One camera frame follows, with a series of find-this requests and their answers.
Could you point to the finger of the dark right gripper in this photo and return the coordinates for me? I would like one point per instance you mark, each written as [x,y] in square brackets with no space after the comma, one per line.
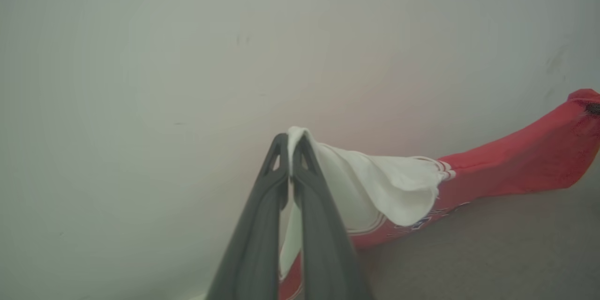
[594,108]

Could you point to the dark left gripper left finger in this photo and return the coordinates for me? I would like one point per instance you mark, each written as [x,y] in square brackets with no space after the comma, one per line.
[255,243]

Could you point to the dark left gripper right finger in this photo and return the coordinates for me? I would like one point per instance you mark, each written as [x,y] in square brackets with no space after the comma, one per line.
[328,253]

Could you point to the red and white basketball jersey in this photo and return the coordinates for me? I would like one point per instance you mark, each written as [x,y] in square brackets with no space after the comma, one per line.
[515,164]

